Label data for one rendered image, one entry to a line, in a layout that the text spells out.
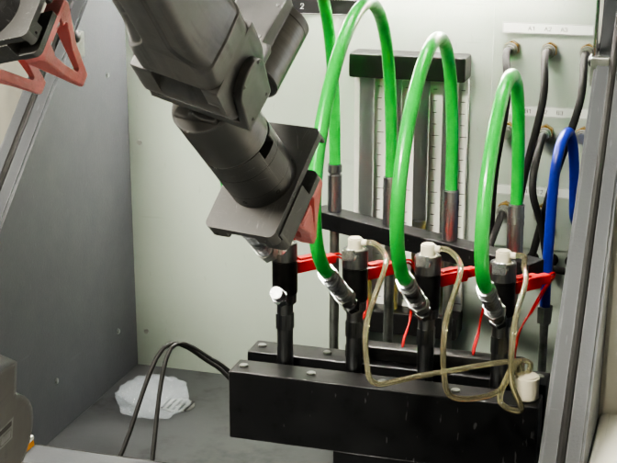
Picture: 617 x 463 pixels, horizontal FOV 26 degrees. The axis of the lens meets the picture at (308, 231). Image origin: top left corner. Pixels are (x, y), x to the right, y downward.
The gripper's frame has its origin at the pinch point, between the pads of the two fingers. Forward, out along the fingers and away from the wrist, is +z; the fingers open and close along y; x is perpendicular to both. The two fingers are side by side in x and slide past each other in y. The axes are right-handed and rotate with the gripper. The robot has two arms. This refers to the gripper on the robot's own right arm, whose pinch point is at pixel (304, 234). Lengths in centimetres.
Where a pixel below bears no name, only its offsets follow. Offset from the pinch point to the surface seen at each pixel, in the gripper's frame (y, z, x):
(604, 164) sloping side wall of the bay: 26.4, 26.5, -13.2
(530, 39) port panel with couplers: 47, 35, 4
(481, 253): 8.9, 15.8, -8.6
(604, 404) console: 5.3, 38.4, -17.0
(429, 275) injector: 11.7, 28.9, 2.1
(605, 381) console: 7.3, 37.2, -16.8
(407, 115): 18.4, 8.6, 0.2
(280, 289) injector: 5.9, 26.9, 17.2
